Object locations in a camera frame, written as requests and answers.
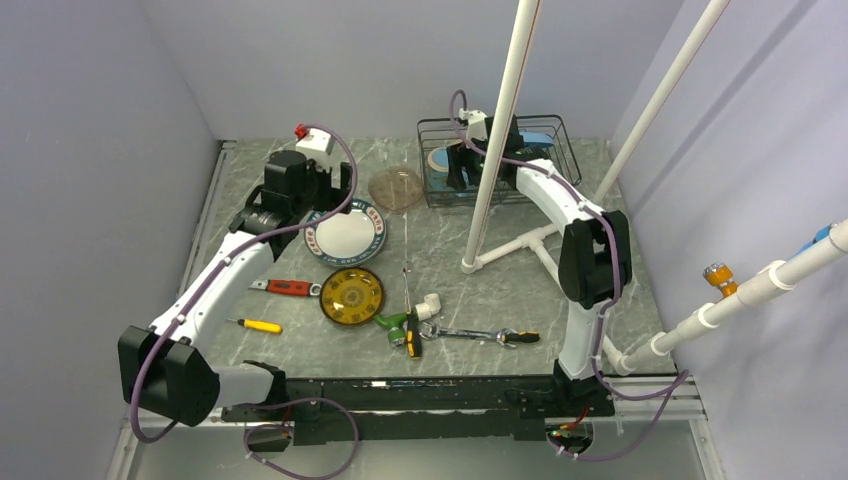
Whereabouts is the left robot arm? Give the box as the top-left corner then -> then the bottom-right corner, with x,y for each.
118,150 -> 359,443

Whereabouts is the yellow brown patterned plate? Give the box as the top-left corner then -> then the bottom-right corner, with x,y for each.
319,267 -> 386,327

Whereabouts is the orange valve knob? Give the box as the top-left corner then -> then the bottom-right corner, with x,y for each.
702,262 -> 738,298

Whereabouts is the white pvc pipe frame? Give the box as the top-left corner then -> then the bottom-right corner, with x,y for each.
450,1 -> 847,376

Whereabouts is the red handled adjustable wrench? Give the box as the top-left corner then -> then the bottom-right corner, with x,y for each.
249,279 -> 322,297

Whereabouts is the small yellow screwdriver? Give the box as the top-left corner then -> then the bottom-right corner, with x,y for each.
228,318 -> 283,335

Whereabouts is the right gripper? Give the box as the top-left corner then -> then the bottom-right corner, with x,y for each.
447,134 -> 500,192

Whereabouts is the black wire dish rack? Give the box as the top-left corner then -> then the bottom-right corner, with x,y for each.
416,115 -> 584,209

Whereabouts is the steel ratchet wrench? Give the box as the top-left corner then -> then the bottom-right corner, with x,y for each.
419,321 -> 541,349

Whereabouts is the green pipe fitting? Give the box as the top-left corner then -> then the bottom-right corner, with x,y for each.
374,313 -> 407,348

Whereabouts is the blue plate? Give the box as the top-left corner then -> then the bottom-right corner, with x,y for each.
520,130 -> 554,150

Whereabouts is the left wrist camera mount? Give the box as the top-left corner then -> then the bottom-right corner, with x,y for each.
294,124 -> 335,162

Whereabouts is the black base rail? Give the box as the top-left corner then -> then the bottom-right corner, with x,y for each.
221,374 -> 615,446

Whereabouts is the green rimmed white plate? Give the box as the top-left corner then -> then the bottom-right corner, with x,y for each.
303,199 -> 388,268

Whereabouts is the blue butterfly mug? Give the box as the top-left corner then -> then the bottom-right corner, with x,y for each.
424,146 -> 460,195

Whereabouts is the brown glass plate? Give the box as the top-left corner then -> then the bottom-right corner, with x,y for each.
368,166 -> 424,212

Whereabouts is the white pvc elbow fitting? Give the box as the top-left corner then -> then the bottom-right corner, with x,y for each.
414,293 -> 441,321

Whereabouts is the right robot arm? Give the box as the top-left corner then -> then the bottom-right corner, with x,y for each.
498,158 -> 632,415

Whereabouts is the black yellow screwdriver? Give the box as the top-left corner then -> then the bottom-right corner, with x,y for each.
402,265 -> 422,360

